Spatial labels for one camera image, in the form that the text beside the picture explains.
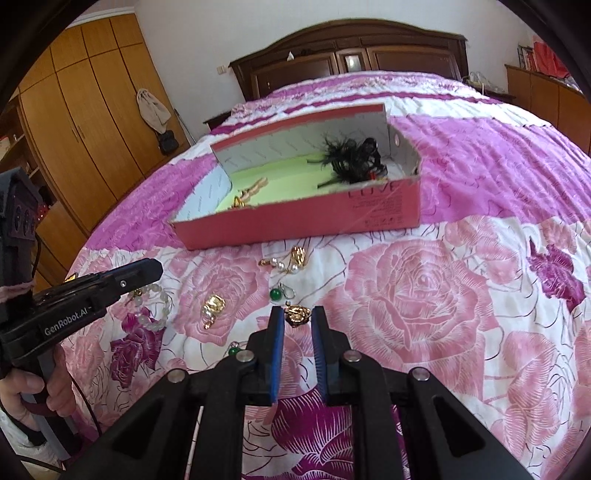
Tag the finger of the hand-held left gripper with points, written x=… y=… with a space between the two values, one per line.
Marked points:
x=129 y=279

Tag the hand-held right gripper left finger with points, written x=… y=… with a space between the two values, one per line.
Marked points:
x=276 y=350

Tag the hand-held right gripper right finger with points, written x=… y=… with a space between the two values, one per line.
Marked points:
x=319 y=355

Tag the gold rose earring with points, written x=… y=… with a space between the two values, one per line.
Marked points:
x=214 y=304
x=295 y=316

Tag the pink cardboard box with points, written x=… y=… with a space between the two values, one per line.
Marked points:
x=300 y=221

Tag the gold hair clip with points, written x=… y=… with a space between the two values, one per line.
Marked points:
x=254 y=188

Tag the black feather hair bow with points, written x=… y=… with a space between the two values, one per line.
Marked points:
x=351 y=159

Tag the person's left hand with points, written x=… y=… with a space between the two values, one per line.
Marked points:
x=23 y=392

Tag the green bead earring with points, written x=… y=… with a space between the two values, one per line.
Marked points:
x=235 y=353
x=276 y=294

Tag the pearl earring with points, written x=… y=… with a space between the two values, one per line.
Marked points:
x=279 y=264

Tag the black hanging bag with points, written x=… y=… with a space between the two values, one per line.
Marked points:
x=167 y=142

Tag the wooden wardrobe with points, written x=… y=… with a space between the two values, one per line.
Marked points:
x=92 y=115

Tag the beige hanging bag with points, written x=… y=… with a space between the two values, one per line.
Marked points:
x=152 y=110

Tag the dark wooden nightstand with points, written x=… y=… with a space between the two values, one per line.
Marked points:
x=503 y=96
x=217 y=122

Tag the dark wooden headboard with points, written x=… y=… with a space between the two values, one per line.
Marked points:
x=300 y=60

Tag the white nightstand clutter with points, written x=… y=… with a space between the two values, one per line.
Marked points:
x=480 y=82

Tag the wooden cabinet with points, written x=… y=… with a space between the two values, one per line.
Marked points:
x=540 y=97

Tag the picture frames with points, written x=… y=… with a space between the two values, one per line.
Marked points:
x=525 y=56

